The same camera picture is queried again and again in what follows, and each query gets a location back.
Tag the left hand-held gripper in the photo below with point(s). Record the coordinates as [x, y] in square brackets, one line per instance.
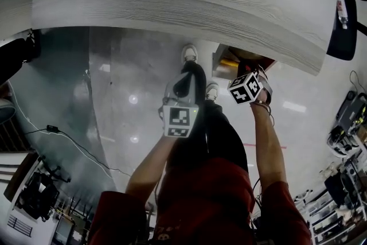
[179, 122]

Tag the clear plastic water bottle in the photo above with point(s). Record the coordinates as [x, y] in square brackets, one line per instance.
[341, 8]

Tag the grey drawer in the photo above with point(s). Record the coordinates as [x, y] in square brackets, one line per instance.
[222, 70]

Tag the grey equipment case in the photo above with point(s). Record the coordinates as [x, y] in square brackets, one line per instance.
[351, 117]

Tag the person's left white shoe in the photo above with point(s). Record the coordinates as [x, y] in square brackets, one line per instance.
[189, 53]

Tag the black camera tripod rig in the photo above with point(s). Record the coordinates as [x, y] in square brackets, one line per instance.
[37, 195]

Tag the person's red shirt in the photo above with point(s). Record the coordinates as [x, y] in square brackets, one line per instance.
[206, 203]

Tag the person's right forearm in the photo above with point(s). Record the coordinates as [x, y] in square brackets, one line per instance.
[268, 146]

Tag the black office chair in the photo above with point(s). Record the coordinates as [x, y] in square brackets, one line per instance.
[345, 43]

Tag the person's white shoe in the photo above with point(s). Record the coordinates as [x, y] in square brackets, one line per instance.
[189, 53]
[212, 91]

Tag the person's black trousers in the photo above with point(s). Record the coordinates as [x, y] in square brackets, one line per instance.
[218, 135]

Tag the white metal shelf rack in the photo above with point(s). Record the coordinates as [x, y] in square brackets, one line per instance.
[329, 221]

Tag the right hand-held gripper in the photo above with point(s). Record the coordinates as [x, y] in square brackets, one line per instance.
[243, 89]

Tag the person's right white shoe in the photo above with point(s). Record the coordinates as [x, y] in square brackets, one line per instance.
[212, 91]

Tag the person's left forearm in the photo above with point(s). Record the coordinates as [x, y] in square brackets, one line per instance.
[152, 163]

